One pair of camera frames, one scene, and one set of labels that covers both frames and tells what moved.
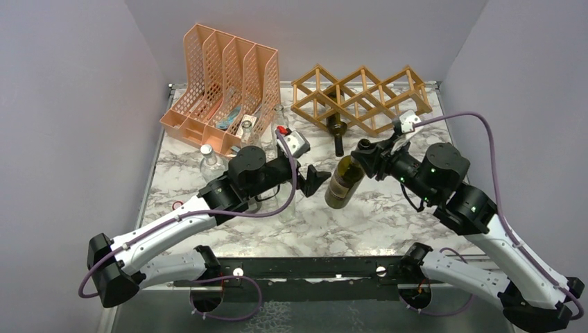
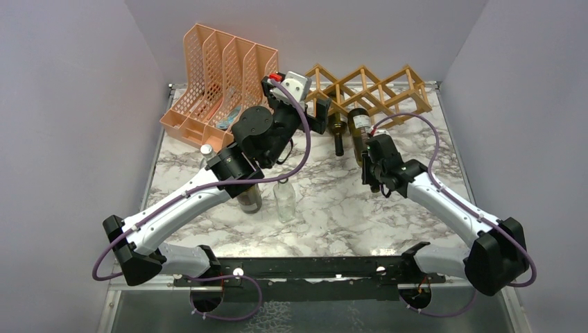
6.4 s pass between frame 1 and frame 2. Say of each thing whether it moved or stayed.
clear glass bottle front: stayed
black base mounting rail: stayed
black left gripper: moved
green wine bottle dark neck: stayed
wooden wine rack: stayed
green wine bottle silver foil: moved
